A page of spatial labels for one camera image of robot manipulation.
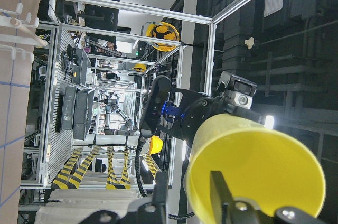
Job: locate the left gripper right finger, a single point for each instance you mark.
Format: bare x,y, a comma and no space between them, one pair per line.
220,196

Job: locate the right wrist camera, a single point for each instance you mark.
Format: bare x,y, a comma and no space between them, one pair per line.
152,112

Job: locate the yellow hard hat large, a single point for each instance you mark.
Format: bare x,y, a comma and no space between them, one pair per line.
160,30

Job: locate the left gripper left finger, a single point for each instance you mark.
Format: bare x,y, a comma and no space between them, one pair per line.
159,199

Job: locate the yellow hard hat lower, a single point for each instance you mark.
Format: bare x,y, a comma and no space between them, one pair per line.
156,145

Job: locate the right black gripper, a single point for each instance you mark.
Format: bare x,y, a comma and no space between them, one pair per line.
196,107

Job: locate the white wire cup rack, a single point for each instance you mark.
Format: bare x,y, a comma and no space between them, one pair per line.
26,27

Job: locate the yellow hard hat small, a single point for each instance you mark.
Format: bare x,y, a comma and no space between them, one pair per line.
139,67

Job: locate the yellow plastic cup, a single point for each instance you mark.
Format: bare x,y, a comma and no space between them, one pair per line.
264,165

